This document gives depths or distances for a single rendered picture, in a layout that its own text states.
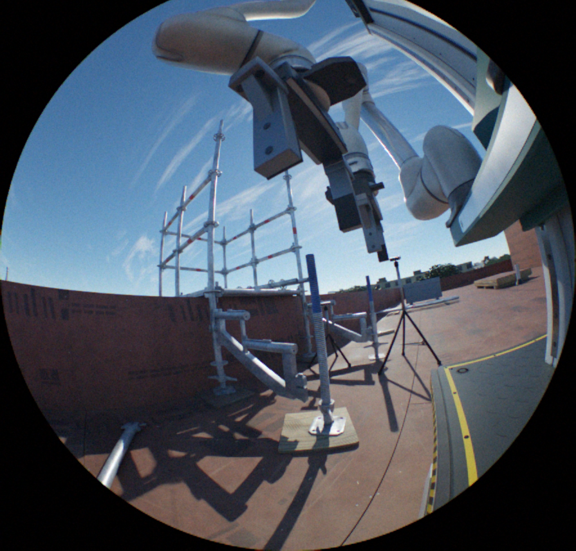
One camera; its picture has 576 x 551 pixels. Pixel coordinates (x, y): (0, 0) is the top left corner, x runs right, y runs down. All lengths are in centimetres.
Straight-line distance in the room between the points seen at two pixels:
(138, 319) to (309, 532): 126
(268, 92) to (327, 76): 12
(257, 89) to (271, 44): 21
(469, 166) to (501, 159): 27
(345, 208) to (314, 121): 10
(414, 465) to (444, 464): 43
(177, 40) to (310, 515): 96
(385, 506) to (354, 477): 16
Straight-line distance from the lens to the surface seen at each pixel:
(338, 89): 28
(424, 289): 655
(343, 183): 24
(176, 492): 79
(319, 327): 76
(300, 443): 87
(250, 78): 16
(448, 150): 57
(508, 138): 27
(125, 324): 131
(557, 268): 54
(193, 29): 35
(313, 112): 22
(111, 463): 90
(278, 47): 35
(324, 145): 25
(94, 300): 131
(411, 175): 72
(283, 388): 97
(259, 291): 162
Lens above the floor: 58
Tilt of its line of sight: 13 degrees up
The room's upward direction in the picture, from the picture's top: 7 degrees counter-clockwise
